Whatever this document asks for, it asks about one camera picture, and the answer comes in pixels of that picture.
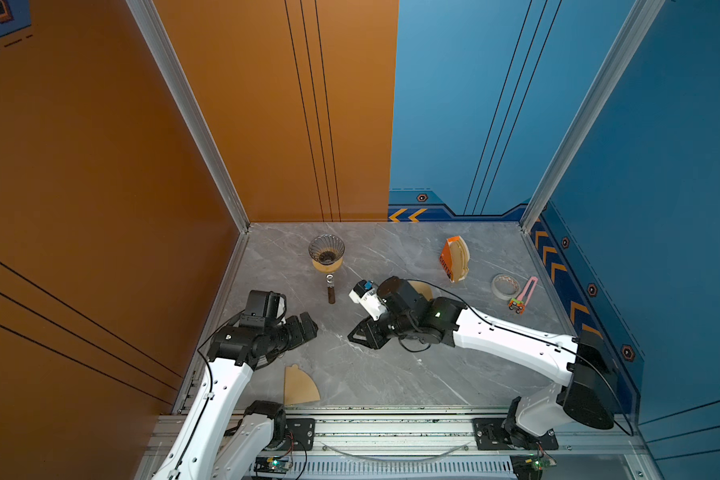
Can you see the white tape roll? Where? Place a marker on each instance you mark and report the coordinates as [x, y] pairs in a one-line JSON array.
[[505, 287]]

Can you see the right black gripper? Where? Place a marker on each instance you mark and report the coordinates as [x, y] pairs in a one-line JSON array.
[[369, 332]]

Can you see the right circuit board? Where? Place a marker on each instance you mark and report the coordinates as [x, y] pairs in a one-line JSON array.
[[531, 468]]

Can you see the grey glass dripper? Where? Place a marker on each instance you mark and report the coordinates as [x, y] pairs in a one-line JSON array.
[[326, 249]]

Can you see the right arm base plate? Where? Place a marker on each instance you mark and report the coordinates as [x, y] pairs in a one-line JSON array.
[[491, 434]]

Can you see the orange coffee filter box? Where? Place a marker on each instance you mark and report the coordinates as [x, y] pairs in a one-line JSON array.
[[454, 259]]

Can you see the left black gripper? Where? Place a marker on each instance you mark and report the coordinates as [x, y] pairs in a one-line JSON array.
[[298, 336]]

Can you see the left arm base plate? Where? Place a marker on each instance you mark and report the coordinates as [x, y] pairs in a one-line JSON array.
[[297, 430]]

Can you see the left green circuit board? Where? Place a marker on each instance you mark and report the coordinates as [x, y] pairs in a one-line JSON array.
[[272, 466]]

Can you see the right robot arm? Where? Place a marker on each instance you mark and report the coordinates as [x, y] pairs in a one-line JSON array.
[[583, 385]]

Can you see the brown paper coffee filter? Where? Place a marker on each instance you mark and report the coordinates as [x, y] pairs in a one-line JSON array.
[[422, 288]]

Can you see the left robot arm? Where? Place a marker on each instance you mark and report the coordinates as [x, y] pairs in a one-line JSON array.
[[199, 451]]

